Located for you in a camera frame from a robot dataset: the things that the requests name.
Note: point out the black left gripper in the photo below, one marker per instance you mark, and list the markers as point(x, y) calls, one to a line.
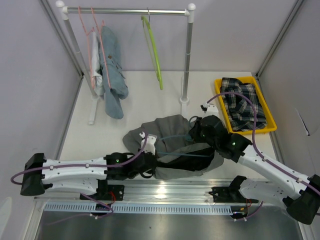
point(151, 171)

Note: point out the aluminium mounting rail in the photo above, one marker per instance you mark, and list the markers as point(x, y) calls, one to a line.
point(151, 191)

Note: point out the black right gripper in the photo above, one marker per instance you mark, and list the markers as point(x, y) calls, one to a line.
point(194, 132)

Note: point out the light blue denim garment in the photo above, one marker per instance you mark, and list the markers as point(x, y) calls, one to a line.
point(119, 90)

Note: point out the slotted cable duct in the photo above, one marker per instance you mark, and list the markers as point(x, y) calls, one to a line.
point(136, 208)

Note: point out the blue plastic hanger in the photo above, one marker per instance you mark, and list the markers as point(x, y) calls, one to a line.
point(174, 140)

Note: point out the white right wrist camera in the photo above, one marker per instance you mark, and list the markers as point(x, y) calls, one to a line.
point(209, 109)

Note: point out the metal clothes rack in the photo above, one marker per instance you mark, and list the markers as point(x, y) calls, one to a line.
point(127, 26)

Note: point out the pink wire hanger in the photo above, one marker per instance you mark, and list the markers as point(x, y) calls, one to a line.
point(102, 46)
point(86, 33)

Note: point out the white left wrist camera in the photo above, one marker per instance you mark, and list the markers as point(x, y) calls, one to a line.
point(148, 142)

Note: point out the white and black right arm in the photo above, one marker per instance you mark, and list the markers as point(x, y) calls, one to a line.
point(289, 189)

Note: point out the grey pleated skirt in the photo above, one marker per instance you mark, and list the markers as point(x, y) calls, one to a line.
point(168, 167)

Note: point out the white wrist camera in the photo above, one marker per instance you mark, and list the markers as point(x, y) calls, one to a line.
point(209, 109)
point(148, 142)

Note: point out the green plastic hanger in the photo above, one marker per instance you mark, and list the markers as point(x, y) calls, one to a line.
point(152, 48)

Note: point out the plaid checked shirt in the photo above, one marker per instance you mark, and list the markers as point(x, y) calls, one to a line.
point(240, 112)

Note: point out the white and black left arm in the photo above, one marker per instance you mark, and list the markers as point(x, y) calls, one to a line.
point(86, 177)

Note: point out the white garment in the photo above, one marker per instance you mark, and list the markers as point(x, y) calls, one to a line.
point(95, 66)

